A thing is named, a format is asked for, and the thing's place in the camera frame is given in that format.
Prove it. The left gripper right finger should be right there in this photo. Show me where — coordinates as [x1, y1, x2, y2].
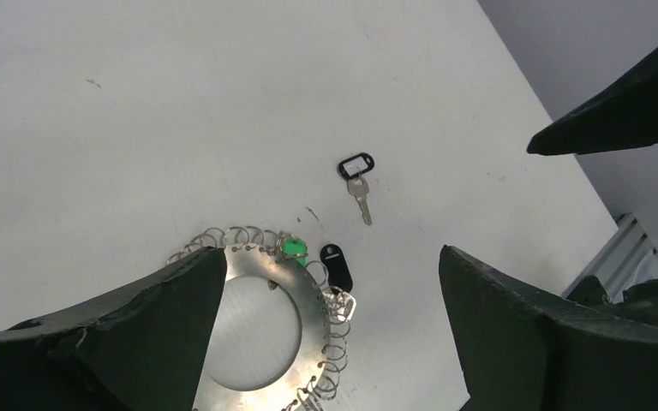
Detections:
[439, 246, 658, 410]

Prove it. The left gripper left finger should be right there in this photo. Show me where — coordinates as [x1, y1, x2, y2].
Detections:
[0, 247, 227, 410]

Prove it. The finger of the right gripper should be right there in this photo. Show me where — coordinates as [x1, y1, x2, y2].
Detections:
[527, 47, 658, 156]

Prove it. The metal disc with keyrings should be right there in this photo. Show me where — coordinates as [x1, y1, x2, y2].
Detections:
[170, 226, 350, 410]

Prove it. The green tag key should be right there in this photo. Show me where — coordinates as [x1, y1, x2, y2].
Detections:
[277, 232, 308, 266]

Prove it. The black tag key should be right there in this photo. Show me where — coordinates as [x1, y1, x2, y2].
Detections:
[337, 152, 375, 226]
[320, 244, 357, 321]

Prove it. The black tag key on ring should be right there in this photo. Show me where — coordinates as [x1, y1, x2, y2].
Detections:
[320, 244, 357, 321]

